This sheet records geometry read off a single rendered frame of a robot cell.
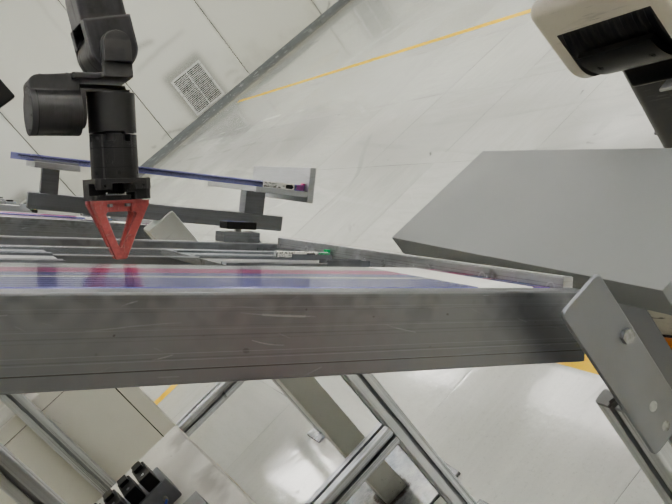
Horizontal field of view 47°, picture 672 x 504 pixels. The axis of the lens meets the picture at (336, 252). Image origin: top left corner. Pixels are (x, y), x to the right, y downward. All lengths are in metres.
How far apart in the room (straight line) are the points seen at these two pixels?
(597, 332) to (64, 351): 0.40
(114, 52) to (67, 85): 0.07
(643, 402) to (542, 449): 1.01
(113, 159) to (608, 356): 0.61
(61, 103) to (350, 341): 0.52
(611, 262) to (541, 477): 0.79
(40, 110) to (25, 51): 7.78
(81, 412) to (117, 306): 1.54
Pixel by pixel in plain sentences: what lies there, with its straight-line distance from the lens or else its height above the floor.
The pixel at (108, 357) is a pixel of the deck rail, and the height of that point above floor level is 0.97.
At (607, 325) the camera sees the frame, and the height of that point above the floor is 0.72.
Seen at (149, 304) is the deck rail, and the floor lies 0.97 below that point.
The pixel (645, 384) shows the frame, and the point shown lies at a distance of 0.70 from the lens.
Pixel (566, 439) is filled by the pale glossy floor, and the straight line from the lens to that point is 1.70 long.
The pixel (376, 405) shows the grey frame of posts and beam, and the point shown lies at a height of 0.37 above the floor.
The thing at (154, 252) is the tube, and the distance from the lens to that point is 1.01.
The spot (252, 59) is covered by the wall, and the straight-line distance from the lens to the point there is 9.30.
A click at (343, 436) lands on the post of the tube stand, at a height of 0.22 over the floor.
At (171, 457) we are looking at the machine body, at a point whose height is 0.62.
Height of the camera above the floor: 1.10
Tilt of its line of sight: 20 degrees down
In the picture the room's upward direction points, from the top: 38 degrees counter-clockwise
